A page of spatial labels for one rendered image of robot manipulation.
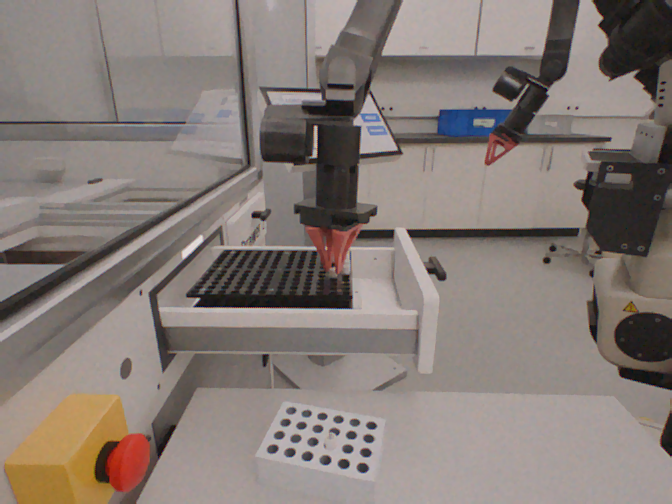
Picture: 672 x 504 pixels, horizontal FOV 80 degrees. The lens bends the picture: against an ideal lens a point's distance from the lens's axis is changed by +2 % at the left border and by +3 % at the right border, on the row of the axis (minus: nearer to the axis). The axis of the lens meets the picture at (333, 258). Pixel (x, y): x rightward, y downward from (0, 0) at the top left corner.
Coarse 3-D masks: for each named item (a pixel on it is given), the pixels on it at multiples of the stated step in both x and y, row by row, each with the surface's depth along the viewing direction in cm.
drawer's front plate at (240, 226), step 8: (248, 200) 93; (256, 200) 94; (264, 200) 103; (240, 208) 86; (248, 208) 86; (256, 208) 94; (264, 208) 103; (232, 216) 79; (240, 216) 80; (248, 216) 86; (232, 224) 76; (240, 224) 80; (248, 224) 86; (256, 224) 94; (264, 224) 104; (232, 232) 76; (240, 232) 80; (248, 232) 86; (256, 232) 94; (264, 232) 104; (232, 240) 77; (240, 240) 80; (248, 240) 86; (256, 240) 94
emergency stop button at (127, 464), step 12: (120, 444) 30; (132, 444) 30; (144, 444) 31; (120, 456) 29; (132, 456) 30; (144, 456) 31; (108, 468) 30; (120, 468) 29; (132, 468) 29; (144, 468) 31; (120, 480) 29; (132, 480) 30
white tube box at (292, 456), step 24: (288, 408) 47; (312, 408) 47; (288, 432) 44; (312, 432) 44; (336, 432) 44; (360, 432) 44; (384, 432) 45; (264, 456) 41; (288, 456) 42; (312, 456) 41; (336, 456) 41; (360, 456) 41; (264, 480) 41; (288, 480) 41; (312, 480) 40; (336, 480) 39; (360, 480) 38
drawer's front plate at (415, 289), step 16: (400, 240) 65; (400, 256) 65; (416, 256) 58; (400, 272) 65; (416, 272) 52; (400, 288) 64; (416, 288) 50; (432, 288) 48; (400, 304) 64; (416, 304) 50; (432, 304) 46; (432, 320) 47; (432, 336) 47; (432, 352) 48; (416, 368) 50
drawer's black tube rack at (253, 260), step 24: (216, 264) 63; (240, 264) 64; (264, 264) 63; (288, 264) 63; (312, 264) 63; (192, 288) 54; (216, 288) 54; (240, 288) 55; (264, 288) 55; (288, 288) 54; (312, 288) 54; (336, 288) 54
